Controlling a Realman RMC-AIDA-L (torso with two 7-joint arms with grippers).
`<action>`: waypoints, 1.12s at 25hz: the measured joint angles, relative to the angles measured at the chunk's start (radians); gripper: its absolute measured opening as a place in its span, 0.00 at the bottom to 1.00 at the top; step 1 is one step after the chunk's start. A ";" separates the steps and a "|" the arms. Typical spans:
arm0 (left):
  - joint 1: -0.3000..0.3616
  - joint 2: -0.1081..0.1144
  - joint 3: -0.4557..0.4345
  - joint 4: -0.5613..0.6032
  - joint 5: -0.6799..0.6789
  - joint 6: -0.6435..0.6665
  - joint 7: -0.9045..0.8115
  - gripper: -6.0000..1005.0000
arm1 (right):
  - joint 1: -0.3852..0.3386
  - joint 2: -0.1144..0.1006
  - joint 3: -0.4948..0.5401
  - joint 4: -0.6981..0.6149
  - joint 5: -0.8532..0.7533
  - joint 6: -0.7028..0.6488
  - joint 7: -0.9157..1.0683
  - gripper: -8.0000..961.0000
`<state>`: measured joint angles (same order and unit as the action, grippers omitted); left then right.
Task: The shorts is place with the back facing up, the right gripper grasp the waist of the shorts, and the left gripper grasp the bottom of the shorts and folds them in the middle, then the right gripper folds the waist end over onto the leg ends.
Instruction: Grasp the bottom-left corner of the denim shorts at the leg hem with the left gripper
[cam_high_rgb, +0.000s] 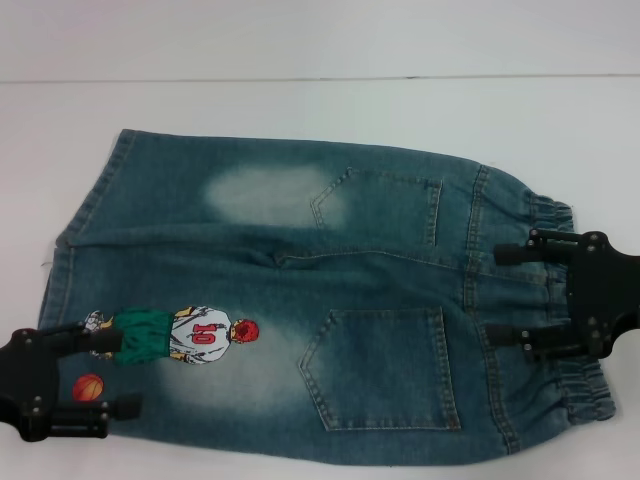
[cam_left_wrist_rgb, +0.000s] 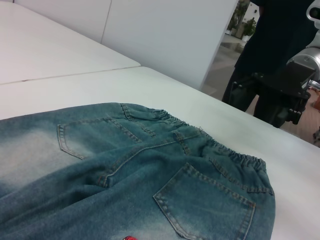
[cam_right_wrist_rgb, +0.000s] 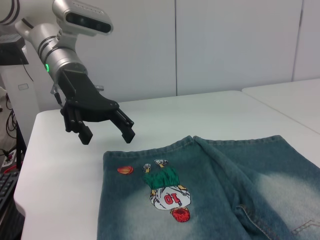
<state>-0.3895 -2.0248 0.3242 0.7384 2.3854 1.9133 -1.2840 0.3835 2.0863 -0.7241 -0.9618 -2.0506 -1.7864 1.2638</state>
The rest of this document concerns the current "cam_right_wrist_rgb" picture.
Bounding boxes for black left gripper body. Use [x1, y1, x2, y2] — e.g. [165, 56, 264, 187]
[51, 67, 120, 124]

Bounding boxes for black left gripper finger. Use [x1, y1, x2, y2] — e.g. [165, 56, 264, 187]
[60, 100, 94, 146]
[109, 107, 136, 145]

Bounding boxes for blue denim shorts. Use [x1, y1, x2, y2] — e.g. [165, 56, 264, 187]
[97, 134, 320, 240]

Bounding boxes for black stand pole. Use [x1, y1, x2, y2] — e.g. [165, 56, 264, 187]
[14, 117, 27, 172]

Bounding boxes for white power strip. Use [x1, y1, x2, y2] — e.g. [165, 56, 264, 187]
[0, 147, 19, 169]

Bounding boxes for black monitor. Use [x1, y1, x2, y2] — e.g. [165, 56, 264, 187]
[0, 34, 29, 67]

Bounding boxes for black computer keyboard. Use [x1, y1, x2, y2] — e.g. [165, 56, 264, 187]
[0, 171, 21, 211]

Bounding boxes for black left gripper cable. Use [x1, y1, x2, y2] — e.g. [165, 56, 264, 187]
[49, 84, 66, 109]

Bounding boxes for black cable bundle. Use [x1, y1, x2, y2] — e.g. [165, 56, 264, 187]
[5, 107, 20, 137]

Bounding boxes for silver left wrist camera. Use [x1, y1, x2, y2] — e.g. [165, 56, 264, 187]
[51, 0, 114, 36]

